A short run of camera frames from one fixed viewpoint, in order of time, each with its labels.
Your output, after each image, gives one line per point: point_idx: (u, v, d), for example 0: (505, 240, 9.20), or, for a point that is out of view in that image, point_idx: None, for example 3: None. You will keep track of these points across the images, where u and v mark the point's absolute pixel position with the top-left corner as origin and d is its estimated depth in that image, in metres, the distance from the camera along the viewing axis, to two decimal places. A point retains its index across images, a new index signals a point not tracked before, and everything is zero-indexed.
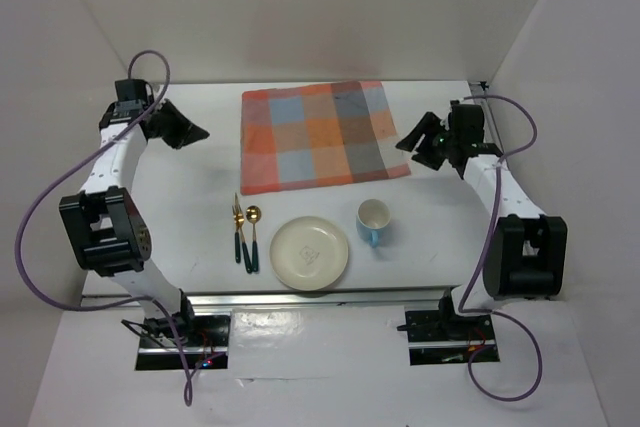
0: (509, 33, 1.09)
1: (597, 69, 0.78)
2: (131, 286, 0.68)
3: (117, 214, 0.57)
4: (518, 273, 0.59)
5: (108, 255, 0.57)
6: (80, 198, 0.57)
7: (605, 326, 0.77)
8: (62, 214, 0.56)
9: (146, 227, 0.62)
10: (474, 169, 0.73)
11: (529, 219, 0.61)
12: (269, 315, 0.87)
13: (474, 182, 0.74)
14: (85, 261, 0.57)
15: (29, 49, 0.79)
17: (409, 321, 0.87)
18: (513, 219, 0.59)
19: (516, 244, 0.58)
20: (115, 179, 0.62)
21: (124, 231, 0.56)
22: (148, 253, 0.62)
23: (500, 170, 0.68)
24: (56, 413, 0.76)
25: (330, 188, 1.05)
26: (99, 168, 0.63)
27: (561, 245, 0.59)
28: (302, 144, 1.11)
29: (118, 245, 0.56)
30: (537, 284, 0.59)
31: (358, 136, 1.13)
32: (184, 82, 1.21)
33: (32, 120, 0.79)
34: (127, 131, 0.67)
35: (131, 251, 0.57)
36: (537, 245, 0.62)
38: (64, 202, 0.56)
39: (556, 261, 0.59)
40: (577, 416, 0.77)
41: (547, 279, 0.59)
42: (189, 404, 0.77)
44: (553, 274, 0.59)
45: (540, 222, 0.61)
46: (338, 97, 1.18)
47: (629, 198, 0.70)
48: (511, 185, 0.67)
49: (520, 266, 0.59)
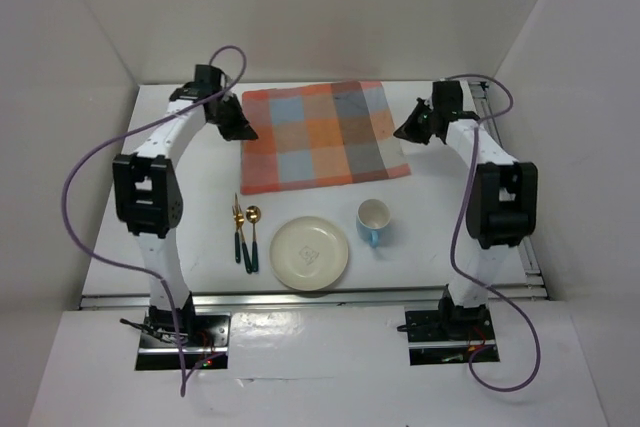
0: (509, 34, 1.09)
1: (597, 69, 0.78)
2: (146, 256, 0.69)
3: (160, 184, 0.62)
4: (496, 215, 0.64)
5: (142, 216, 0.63)
6: (132, 159, 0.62)
7: (604, 326, 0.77)
8: (114, 168, 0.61)
9: (182, 200, 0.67)
10: (455, 133, 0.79)
11: (505, 166, 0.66)
12: (269, 315, 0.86)
13: (456, 145, 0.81)
14: (123, 214, 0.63)
15: (30, 49, 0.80)
17: (409, 321, 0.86)
18: (489, 164, 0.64)
19: (492, 183, 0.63)
20: (165, 148, 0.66)
21: (160, 200, 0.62)
22: (178, 221, 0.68)
23: (478, 129, 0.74)
24: (56, 413, 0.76)
25: (330, 188, 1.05)
26: (155, 136, 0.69)
27: (532, 185, 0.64)
28: (302, 144, 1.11)
29: (153, 210, 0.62)
30: (515, 223, 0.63)
31: (359, 136, 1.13)
32: (184, 82, 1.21)
33: (33, 120, 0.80)
34: (189, 109, 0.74)
35: (163, 218, 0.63)
36: (514, 191, 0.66)
38: (118, 159, 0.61)
39: (529, 203, 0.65)
40: (578, 417, 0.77)
41: (522, 220, 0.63)
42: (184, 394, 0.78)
44: (528, 214, 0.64)
45: (515, 169, 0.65)
46: (338, 97, 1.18)
47: (629, 197, 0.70)
48: (486, 139, 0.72)
49: (498, 208, 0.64)
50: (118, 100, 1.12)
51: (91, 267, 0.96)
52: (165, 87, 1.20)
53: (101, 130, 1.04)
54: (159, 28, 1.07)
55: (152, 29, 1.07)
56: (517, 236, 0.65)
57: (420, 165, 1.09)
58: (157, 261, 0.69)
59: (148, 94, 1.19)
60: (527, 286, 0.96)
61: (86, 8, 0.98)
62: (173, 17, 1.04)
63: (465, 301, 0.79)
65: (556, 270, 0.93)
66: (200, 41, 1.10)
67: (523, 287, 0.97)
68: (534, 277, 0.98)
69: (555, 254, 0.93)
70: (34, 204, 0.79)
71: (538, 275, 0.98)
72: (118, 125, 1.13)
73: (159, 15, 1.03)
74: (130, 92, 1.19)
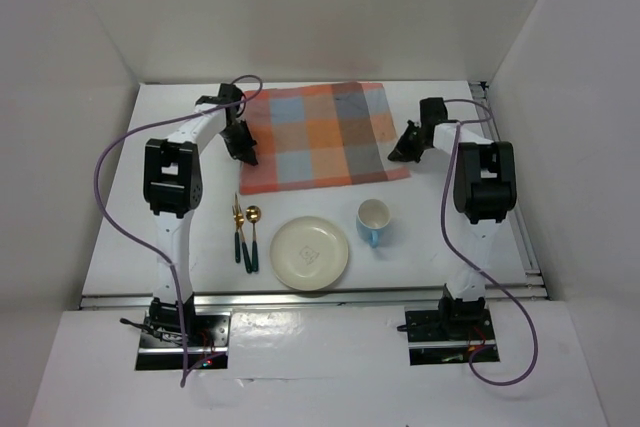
0: (509, 33, 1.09)
1: (597, 70, 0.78)
2: (159, 235, 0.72)
3: (185, 164, 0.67)
4: (480, 188, 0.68)
5: (165, 195, 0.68)
6: (161, 142, 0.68)
7: (604, 326, 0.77)
8: (145, 149, 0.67)
9: (202, 185, 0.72)
10: (442, 134, 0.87)
11: (483, 147, 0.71)
12: (269, 315, 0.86)
13: (443, 146, 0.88)
14: (148, 193, 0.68)
15: (30, 49, 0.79)
17: (409, 321, 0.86)
18: (468, 143, 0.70)
19: (472, 159, 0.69)
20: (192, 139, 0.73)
21: (184, 180, 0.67)
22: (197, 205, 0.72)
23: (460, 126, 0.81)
24: (56, 413, 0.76)
25: (328, 188, 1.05)
26: (184, 128, 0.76)
27: (510, 161, 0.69)
28: (302, 145, 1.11)
29: (176, 188, 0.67)
30: (497, 195, 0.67)
31: (358, 137, 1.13)
32: (185, 82, 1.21)
33: (32, 120, 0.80)
34: (214, 110, 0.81)
35: (185, 198, 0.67)
36: (494, 170, 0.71)
38: (150, 142, 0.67)
39: (509, 175, 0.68)
40: (577, 417, 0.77)
41: (504, 192, 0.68)
42: (183, 385, 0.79)
44: (509, 187, 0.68)
45: (493, 149, 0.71)
46: (339, 98, 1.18)
47: (629, 197, 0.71)
48: (469, 134, 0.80)
49: (481, 182, 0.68)
50: (118, 100, 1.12)
51: (91, 267, 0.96)
52: (165, 86, 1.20)
53: (101, 130, 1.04)
54: (159, 28, 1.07)
55: (153, 30, 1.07)
56: (501, 209, 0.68)
57: (419, 164, 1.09)
58: (169, 243, 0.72)
59: (148, 93, 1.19)
60: (527, 286, 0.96)
61: (86, 7, 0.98)
62: (173, 17, 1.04)
63: (464, 294, 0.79)
65: (556, 269, 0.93)
66: (200, 41, 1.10)
67: (522, 286, 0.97)
68: (533, 277, 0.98)
69: (555, 254, 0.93)
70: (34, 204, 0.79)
71: (538, 275, 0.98)
72: (118, 125, 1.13)
73: (159, 14, 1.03)
74: (131, 92, 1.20)
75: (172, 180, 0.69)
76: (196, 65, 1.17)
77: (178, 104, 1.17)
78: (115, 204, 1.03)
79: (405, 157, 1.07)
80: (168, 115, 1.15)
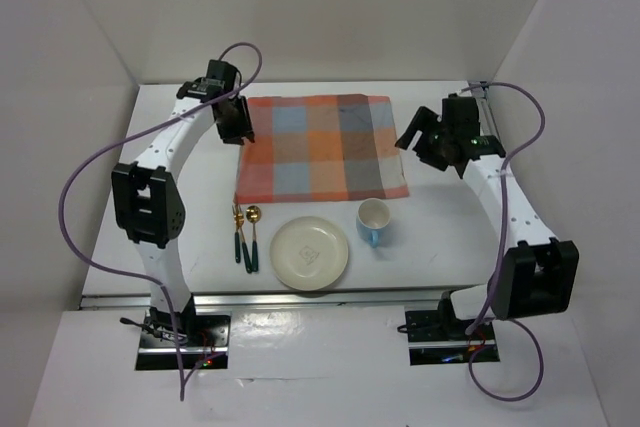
0: (510, 33, 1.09)
1: (597, 70, 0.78)
2: (145, 261, 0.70)
3: (158, 197, 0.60)
4: (526, 299, 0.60)
5: (142, 225, 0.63)
6: (130, 168, 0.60)
7: (605, 327, 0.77)
8: (112, 178, 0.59)
9: (183, 209, 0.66)
10: (475, 172, 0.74)
11: (540, 245, 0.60)
12: (269, 315, 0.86)
13: (475, 185, 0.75)
14: (123, 221, 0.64)
15: (29, 49, 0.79)
17: (409, 321, 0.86)
18: (525, 250, 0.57)
19: (529, 277, 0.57)
20: (165, 160, 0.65)
21: (159, 212, 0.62)
22: (178, 228, 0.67)
23: (506, 182, 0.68)
24: (56, 412, 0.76)
25: (323, 202, 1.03)
26: (159, 141, 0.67)
27: (570, 272, 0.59)
28: (301, 157, 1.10)
29: (151, 217, 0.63)
30: (542, 305, 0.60)
31: (359, 150, 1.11)
32: (185, 82, 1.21)
33: (31, 120, 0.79)
34: (195, 110, 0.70)
35: (163, 227, 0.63)
36: (545, 266, 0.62)
38: (117, 168, 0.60)
39: (565, 285, 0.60)
40: (577, 417, 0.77)
41: (553, 303, 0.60)
42: (183, 399, 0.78)
44: (558, 295, 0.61)
45: (550, 248, 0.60)
46: (343, 111, 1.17)
47: (630, 198, 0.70)
48: (515, 197, 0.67)
49: (529, 295, 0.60)
50: (118, 100, 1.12)
51: (91, 267, 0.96)
52: (165, 86, 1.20)
53: (101, 130, 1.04)
54: (159, 28, 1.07)
55: (152, 30, 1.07)
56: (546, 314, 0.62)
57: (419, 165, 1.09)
58: (155, 267, 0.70)
59: (148, 94, 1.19)
60: None
61: (85, 8, 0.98)
62: (173, 17, 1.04)
63: (465, 318, 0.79)
65: None
66: (200, 41, 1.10)
67: None
68: None
69: None
70: (34, 205, 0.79)
71: None
72: (118, 125, 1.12)
73: (159, 14, 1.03)
74: (130, 93, 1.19)
75: (147, 207, 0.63)
76: (195, 65, 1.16)
77: None
78: (116, 203, 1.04)
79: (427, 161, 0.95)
80: (169, 115, 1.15)
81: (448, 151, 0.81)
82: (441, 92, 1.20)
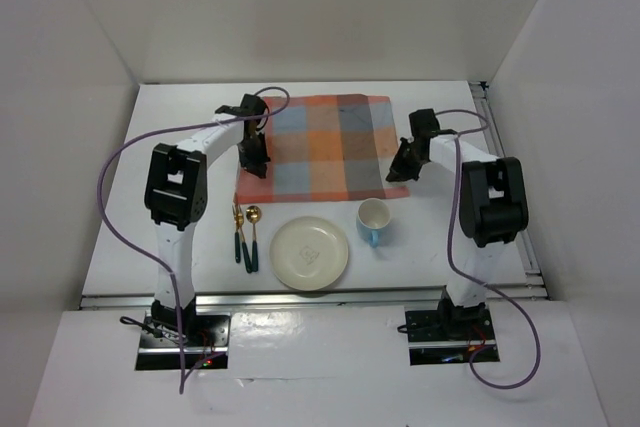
0: (509, 33, 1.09)
1: (597, 70, 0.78)
2: (161, 245, 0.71)
3: (190, 173, 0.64)
4: (490, 213, 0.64)
5: (166, 204, 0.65)
6: (169, 149, 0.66)
7: (605, 327, 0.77)
8: (152, 155, 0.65)
9: (206, 199, 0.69)
10: (437, 147, 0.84)
11: (489, 163, 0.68)
12: (269, 315, 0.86)
13: (440, 159, 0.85)
14: (150, 200, 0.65)
15: (28, 49, 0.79)
17: (409, 321, 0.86)
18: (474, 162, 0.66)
19: (480, 181, 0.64)
20: (201, 148, 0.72)
21: (189, 191, 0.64)
22: (199, 217, 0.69)
23: (458, 139, 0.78)
24: (56, 412, 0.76)
25: (323, 202, 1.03)
26: (196, 136, 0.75)
27: (518, 179, 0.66)
28: (301, 157, 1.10)
29: (178, 200, 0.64)
30: (508, 216, 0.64)
31: (360, 150, 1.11)
32: (186, 82, 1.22)
33: (31, 120, 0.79)
34: (231, 120, 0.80)
35: (185, 209, 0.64)
36: (502, 188, 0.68)
38: (158, 148, 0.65)
39: (519, 193, 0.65)
40: (577, 417, 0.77)
41: (515, 214, 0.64)
42: (182, 392, 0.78)
44: (520, 207, 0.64)
45: (499, 165, 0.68)
46: (343, 111, 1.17)
47: (630, 196, 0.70)
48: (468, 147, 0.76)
49: (490, 204, 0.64)
50: (118, 100, 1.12)
51: (91, 267, 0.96)
52: (165, 86, 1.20)
53: (101, 130, 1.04)
54: (159, 29, 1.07)
55: (152, 30, 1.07)
56: (513, 229, 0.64)
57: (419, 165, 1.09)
58: (170, 252, 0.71)
59: (148, 93, 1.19)
60: (527, 286, 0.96)
61: (86, 8, 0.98)
62: (173, 17, 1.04)
63: (464, 300, 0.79)
65: (556, 269, 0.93)
66: (200, 41, 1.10)
67: (523, 286, 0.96)
68: (533, 277, 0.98)
69: (555, 254, 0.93)
70: (34, 204, 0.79)
71: (538, 275, 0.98)
72: (118, 125, 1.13)
73: (160, 15, 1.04)
74: (131, 93, 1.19)
75: (175, 189, 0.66)
76: (196, 65, 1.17)
77: (178, 104, 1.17)
78: (116, 203, 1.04)
79: (401, 176, 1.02)
80: (169, 115, 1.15)
81: (417, 149, 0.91)
82: (441, 92, 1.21)
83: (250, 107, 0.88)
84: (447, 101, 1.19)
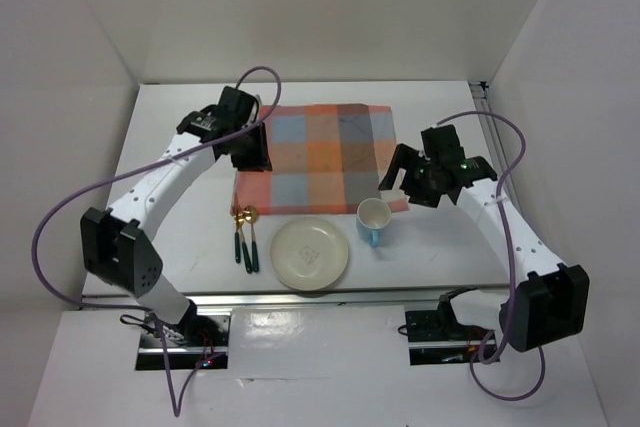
0: (509, 34, 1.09)
1: (597, 71, 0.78)
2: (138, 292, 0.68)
3: (126, 260, 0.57)
4: (543, 337, 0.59)
5: (110, 276, 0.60)
6: (102, 218, 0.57)
7: (605, 328, 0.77)
8: (81, 225, 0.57)
9: (158, 265, 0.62)
10: (470, 199, 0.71)
11: (548, 276, 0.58)
12: (269, 315, 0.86)
13: (472, 212, 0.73)
14: (92, 267, 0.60)
15: (28, 49, 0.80)
17: (409, 321, 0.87)
18: (535, 288, 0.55)
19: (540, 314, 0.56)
20: (141, 211, 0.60)
21: (127, 270, 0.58)
22: (150, 283, 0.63)
23: (503, 207, 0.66)
24: (56, 411, 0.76)
25: (322, 215, 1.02)
26: (140, 188, 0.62)
27: (582, 296, 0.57)
28: (299, 168, 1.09)
29: (123, 276, 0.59)
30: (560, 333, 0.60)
31: (359, 162, 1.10)
32: (185, 81, 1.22)
33: (31, 119, 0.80)
34: (189, 153, 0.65)
35: (128, 283, 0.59)
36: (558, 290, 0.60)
38: (88, 216, 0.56)
39: (579, 309, 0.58)
40: (576, 417, 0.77)
41: (568, 330, 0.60)
42: (179, 414, 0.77)
44: (575, 322, 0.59)
45: (560, 276, 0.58)
46: (343, 120, 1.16)
47: (630, 195, 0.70)
48: (516, 222, 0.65)
49: (545, 330, 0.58)
50: (117, 100, 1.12)
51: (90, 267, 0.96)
52: (165, 86, 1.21)
53: (100, 130, 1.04)
54: (159, 29, 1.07)
55: (152, 30, 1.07)
56: (565, 336, 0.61)
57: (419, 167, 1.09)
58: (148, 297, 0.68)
59: (149, 94, 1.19)
60: None
61: (85, 8, 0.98)
62: (172, 17, 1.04)
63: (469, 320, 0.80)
65: None
66: (200, 41, 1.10)
67: None
68: None
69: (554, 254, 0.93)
70: (34, 204, 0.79)
71: None
72: (118, 125, 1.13)
73: (159, 15, 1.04)
74: (131, 93, 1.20)
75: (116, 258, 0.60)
76: (195, 65, 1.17)
77: (179, 104, 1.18)
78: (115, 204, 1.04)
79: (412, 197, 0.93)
80: (169, 116, 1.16)
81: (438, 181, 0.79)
82: (440, 93, 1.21)
83: (230, 107, 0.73)
84: (447, 101, 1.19)
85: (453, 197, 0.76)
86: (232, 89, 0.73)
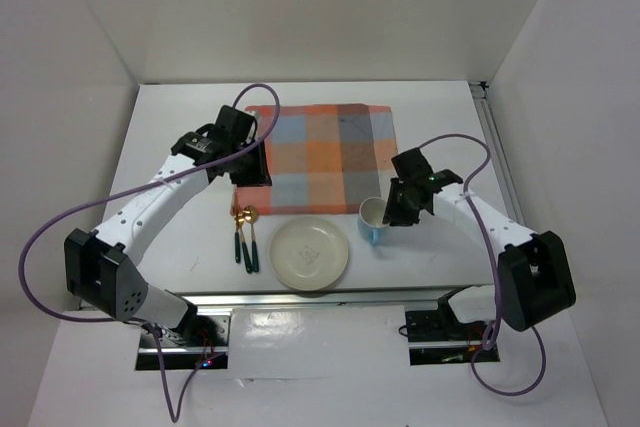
0: (508, 34, 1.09)
1: (597, 71, 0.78)
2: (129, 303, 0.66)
3: (110, 284, 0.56)
4: (539, 309, 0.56)
5: (91, 298, 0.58)
6: (87, 240, 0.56)
7: (605, 328, 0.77)
8: (65, 250, 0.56)
9: (141, 290, 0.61)
10: (442, 203, 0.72)
11: (523, 243, 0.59)
12: (269, 315, 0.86)
13: (448, 216, 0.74)
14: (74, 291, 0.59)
15: (27, 49, 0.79)
17: (409, 321, 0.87)
18: (511, 252, 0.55)
19: (525, 278, 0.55)
20: (127, 233, 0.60)
21: (109, 293, 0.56)
22: (132, 308, 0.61)
23: (472, 200, 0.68)
24: (56, 412, 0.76)
25: (322, 215, 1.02)
26: (128, 209, 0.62)
27: (561, 259, 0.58)
28: (300, 168, 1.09)
29: (104, 302, 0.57)
30: (556, 305, 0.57)
31: (358, 162, 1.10)
32: (185, 81, 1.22)
33: (31, 119, 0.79)
34: (181, 176, 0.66)
35: (109, 306, 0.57)
36: (539, 263, 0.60)
38: (72, 237, 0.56)
39: (563, 273, 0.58)
40: (575, 416, 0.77)
41: (561, 300, 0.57)
42: (176, 420, 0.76)
44: (566, 289, 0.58)
45: (535, 242, 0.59)
46: (343, 120, 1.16)
47: (630, 195, 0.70)
48: (487, 211, 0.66)
49: (537, 299, 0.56)
50: (117, 100, 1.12)
51: None
52: (165, 86, 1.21)
53: (100, 130, 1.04)
54: (158, 29, 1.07)
55: (152, 30, 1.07)
56: (560, 310, 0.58)
57: None
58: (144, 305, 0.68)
59: (149, 94, 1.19)
60: None
61: (85, 9, 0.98)
62: (172, 16, 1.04)
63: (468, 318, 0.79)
65: None
66: (200, 41, 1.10)
67: None
68: None
69: None
70: (33, 205, 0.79)
71: None
72: (118, 125, 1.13)
73: (159, 14, 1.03)
74: (131, 93, 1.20)
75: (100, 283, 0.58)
76: (195, 65, 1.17)
77: (179, 104, 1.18)
78: None
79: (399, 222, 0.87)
80: (169, 116, 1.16)
81: (412, 197, 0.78)
82: (439, 93, 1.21)
83: (227, 128, 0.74)
84: (447, 101, 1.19)
85: (428, 208, 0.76)
86: (230, 109, 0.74)
